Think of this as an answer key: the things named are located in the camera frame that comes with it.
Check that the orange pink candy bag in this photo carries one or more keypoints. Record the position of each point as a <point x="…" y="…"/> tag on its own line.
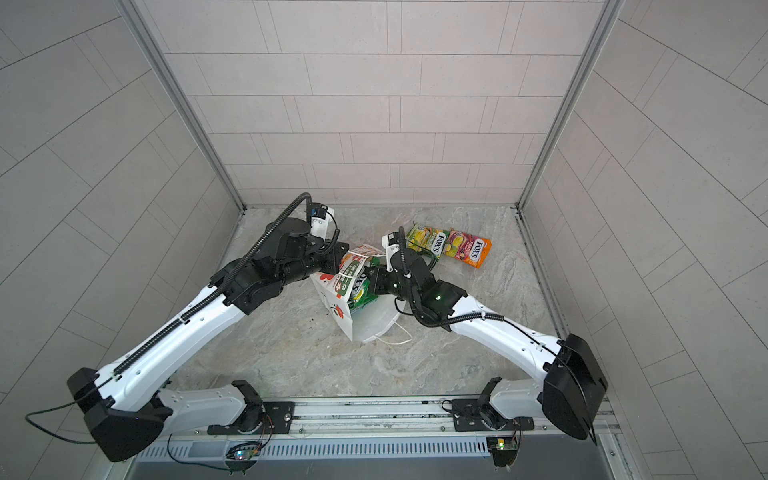
<point x="468" y="248"/>

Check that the white ventilation grille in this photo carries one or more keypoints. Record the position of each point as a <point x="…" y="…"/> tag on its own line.
<point x="322" y="449"/>

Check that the aluminium mounting rail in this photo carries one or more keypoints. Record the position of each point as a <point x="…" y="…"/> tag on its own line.
<point x="397" y="416"/>

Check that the left green circuit board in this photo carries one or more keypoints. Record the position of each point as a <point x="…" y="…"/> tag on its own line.
<point x="244" y="452"/>

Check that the green circuit board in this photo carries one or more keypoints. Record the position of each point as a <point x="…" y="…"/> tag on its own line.
<point x="503" y="450"/>
<point x="244" y="452"/>

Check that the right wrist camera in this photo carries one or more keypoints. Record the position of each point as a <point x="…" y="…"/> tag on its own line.
<point x="391" y="245"/>

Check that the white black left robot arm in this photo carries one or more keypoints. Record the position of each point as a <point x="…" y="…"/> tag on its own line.
<point x="126" y="403"/>

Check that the white floral paper bag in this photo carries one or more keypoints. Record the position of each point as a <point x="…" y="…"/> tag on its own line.
<point x="362" y="315"/>

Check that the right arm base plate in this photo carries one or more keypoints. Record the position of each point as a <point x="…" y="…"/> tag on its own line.
<point x="472" y="415"/>

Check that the green yellow candy bag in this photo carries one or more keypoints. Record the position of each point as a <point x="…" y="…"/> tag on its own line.
<point x="422" y="239"/>

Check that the green snack pack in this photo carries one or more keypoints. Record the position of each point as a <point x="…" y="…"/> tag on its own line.
<point x="362" y="292"/>

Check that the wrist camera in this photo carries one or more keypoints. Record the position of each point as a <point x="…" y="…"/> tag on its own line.
<point x="320" y="220"/>
<point x="391" y="245"/>

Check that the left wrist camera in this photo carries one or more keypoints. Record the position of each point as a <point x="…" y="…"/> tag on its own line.
<point x="320" y="220"/>

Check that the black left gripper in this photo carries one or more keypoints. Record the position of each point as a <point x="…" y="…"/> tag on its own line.
<point x="332" y="255"/>

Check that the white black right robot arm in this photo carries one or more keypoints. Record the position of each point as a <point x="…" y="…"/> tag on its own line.
<point x="569" y="384"/>

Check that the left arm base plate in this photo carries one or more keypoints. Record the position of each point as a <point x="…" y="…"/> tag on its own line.
<point x="272" y="417"/>

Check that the right green circuit board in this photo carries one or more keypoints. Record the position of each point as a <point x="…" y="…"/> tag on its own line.
<point x="503" y="450"/>

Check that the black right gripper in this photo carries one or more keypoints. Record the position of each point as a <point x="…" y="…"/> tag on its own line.
<point x="377" y="284"/>

